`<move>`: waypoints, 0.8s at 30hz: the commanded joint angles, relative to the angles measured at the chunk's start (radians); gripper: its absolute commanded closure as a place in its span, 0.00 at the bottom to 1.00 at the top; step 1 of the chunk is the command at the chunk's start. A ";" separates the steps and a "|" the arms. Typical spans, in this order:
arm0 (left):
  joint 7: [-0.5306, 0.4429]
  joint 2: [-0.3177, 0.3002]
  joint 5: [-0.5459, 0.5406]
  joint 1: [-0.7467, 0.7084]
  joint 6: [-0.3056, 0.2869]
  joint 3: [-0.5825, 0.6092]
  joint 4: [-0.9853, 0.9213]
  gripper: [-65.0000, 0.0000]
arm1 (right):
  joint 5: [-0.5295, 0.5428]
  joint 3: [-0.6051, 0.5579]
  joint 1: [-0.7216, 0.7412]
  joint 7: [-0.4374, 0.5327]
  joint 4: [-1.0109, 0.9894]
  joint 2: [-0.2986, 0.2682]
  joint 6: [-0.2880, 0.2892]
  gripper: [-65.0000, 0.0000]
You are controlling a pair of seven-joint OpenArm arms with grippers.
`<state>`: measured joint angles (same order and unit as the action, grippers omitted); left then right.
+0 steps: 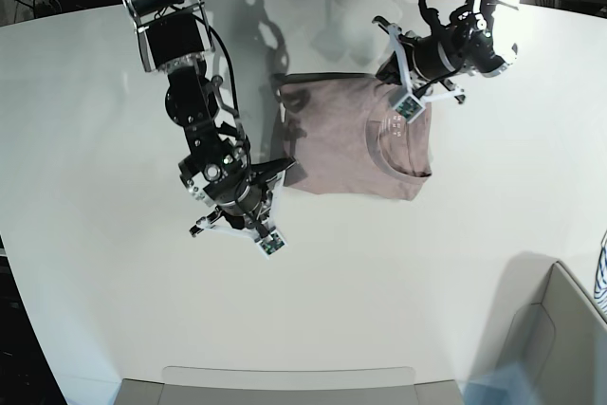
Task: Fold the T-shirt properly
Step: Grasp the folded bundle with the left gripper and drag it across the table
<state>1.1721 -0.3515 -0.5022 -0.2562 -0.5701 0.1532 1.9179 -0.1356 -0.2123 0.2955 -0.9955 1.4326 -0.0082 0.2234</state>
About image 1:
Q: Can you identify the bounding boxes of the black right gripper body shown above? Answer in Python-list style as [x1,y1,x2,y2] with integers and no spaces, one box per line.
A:
[208,157,296,230]

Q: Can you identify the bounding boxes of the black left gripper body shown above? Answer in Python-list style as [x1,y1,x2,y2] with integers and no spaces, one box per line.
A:
[377,34,468,85]

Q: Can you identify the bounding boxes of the mauve pink T-shirt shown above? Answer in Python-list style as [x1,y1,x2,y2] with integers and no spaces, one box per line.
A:
[277,75,432,201]

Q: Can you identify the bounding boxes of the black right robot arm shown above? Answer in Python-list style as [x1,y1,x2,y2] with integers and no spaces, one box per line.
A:
[121,0,294,237]

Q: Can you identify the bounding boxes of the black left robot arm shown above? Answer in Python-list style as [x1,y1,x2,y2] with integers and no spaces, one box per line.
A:
[376,0,521,89]

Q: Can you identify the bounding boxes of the grey tray at bottom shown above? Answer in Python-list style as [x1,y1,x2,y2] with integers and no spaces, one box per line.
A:
[115,366,464,404]

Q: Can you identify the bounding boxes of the grey cardboard box right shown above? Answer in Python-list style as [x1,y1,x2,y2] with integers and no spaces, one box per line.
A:
[468,262,606,404]

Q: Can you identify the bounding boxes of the blue striped cloth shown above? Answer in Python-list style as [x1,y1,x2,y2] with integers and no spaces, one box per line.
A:
[593,232,607,314]

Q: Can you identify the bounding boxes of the blue plastic item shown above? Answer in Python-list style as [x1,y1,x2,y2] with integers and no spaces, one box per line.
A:
[463,363,533,405]

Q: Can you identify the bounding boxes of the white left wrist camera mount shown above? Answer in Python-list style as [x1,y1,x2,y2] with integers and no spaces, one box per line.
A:
[373,16,466,123]

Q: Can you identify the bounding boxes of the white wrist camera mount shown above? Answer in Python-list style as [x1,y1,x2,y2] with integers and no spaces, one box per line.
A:
[373,16,466,123]
[189,177,287,257]

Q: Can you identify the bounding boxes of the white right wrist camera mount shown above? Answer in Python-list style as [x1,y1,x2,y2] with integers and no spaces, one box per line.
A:
[189,177,287,257]

